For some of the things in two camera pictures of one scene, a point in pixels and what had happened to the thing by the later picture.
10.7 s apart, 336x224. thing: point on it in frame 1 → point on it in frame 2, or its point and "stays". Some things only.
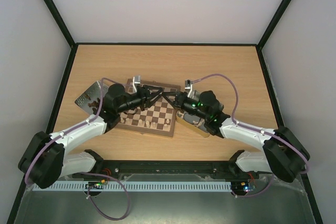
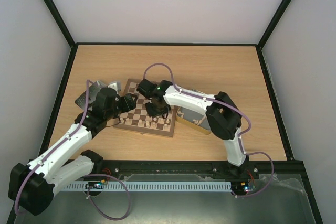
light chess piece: (140, 124) stays
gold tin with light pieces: (192, 122) stays
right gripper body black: (179, 99) → (156, 107)
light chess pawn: (128, 121) stays
